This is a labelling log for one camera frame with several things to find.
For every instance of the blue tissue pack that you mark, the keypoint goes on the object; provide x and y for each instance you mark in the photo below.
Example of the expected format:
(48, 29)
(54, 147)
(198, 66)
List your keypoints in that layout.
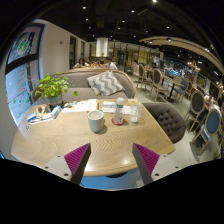
(55, 112)

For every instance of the white paper menu sheets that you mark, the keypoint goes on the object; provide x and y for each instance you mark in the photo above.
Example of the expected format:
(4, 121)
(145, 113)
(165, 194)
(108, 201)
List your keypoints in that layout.
(81, 106)

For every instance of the grey upholstered sofa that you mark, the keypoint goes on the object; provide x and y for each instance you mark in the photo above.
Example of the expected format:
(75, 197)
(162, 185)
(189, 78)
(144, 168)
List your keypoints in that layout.
(83, 84)

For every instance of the potted green plant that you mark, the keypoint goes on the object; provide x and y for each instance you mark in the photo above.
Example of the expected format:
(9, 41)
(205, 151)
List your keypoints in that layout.
(52, 88)

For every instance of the grey zigzag cushion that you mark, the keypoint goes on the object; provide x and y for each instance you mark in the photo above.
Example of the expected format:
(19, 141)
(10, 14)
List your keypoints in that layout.
(105, 84)

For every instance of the dark tufted armchair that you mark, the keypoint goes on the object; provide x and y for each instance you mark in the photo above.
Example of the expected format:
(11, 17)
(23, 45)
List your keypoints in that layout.
(169, 119)

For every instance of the clear plastic water bottle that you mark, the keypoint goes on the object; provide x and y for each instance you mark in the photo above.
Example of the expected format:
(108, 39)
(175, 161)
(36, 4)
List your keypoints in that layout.
(118, 115)

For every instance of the clear drinking glass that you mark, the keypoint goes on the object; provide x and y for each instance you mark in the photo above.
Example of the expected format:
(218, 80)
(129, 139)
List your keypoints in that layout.
(135, 113)

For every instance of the white card stack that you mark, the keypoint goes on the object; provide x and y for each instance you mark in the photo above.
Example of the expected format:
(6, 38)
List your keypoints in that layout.
(108, 107)

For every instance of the pale green ceramic mug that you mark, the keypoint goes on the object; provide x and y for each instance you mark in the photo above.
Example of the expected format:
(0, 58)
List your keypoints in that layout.
(96, 120)

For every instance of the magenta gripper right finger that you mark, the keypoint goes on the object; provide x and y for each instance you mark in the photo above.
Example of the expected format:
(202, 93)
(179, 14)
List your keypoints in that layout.
(152, 166)

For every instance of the red round coaster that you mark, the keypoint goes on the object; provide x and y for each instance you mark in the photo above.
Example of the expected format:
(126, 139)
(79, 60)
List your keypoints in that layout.
(120, 124)

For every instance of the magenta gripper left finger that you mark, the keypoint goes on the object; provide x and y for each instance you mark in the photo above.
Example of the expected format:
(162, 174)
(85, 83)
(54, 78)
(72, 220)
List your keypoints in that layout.
(70, 166)

